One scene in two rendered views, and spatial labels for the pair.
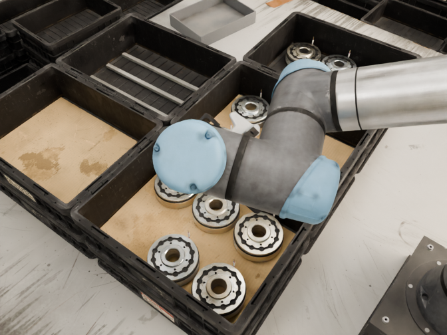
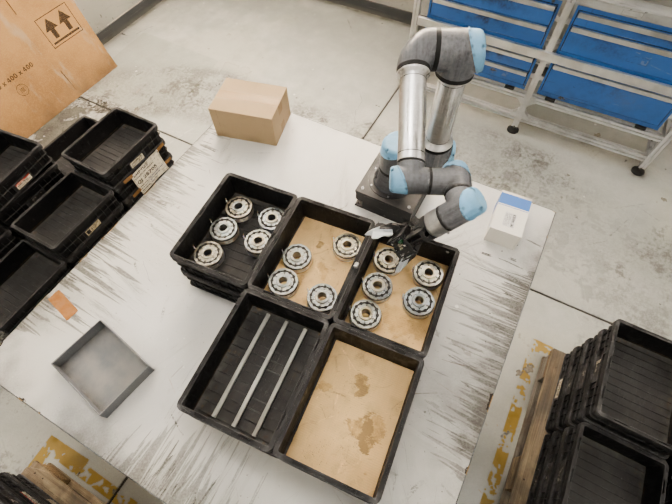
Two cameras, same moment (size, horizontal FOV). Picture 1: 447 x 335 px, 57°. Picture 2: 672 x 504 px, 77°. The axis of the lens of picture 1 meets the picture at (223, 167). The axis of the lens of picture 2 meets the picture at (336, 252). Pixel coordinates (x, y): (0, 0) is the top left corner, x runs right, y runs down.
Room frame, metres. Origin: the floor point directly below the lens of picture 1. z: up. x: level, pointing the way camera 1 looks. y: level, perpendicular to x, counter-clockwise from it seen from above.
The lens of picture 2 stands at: (0.74, 0.60, 2.14)
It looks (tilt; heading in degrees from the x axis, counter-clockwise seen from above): 59 degrees down; 259
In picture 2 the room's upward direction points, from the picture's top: 2 degrees counter-clockwise
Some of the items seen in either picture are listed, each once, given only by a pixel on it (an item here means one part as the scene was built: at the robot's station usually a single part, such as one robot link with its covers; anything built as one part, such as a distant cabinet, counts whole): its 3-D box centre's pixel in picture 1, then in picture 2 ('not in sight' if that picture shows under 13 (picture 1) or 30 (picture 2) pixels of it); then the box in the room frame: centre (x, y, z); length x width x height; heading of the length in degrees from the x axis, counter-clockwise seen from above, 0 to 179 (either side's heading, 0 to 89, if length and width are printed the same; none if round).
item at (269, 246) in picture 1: (258, 232); (388, 259); (0.43, -0.07, 0.86); 0.10 x 0.10 x 0.01
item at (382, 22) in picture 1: (398, 51); (81, 226); (1.82, -0.92, 0.31); 0.40 x 0.30 x 0.34; 49
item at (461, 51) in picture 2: not in sight; (443, 109); (0.17, -0.41, 1.18); 0.15 x 0.12 x 0.55; 164
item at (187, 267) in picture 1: (173, 256); (419, 301); (0.37, 0.10, 0.86); 0.10 x 0.10 x 0.01
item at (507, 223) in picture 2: not in sight; (507, 219); (-0.12, -0.20, 0.75); 0.20 x 0.12 x 0.09; 52
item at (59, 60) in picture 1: (146, 63); (257, 363); (0.91, 0.21, 0.92); 0.40 x 0.30 x 0.02; 54
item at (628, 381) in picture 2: not in sight; (615, 395); (-0.41, 0.48, 0.37); 0.40 x 0.30 x 0.45; 49
